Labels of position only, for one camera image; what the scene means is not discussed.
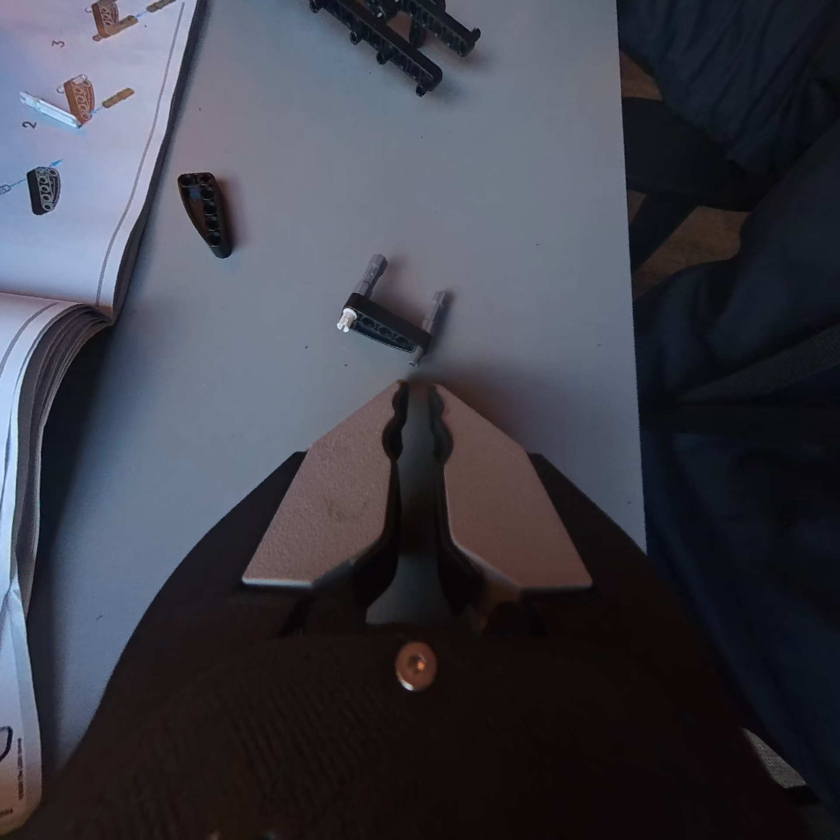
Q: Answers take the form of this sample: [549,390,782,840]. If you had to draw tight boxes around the black lego frame assembly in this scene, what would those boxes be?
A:
[308,0,482,99]

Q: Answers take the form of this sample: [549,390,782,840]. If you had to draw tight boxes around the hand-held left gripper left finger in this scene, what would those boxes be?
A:
[241,379,410,618]

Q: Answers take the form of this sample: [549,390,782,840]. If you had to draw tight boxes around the black curved lego panel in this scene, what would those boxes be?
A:
[176,171,236,261]

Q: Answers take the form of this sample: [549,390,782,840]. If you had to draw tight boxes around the open lego instruction booklet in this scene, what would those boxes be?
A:
[0,0,210,828]

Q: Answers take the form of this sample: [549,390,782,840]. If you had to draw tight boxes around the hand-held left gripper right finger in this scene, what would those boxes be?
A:
[428,382,593,624]

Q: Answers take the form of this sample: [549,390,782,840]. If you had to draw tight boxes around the person's dark blue trousers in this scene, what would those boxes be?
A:
[617,0,840,808]

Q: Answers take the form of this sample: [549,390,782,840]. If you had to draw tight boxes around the black lego beam grey axles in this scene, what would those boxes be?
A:
[333,252,454,368]

